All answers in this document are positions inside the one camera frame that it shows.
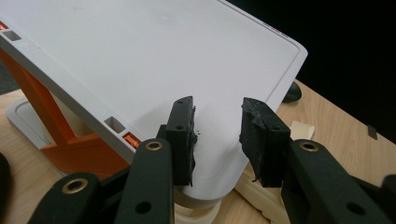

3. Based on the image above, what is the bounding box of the black sandal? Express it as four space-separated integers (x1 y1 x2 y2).
281 81 303 104
0 151 13 203

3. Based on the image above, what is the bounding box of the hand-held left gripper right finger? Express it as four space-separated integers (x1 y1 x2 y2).
238 97 391 224

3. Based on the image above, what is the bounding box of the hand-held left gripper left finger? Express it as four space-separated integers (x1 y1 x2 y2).
113 95 199 224

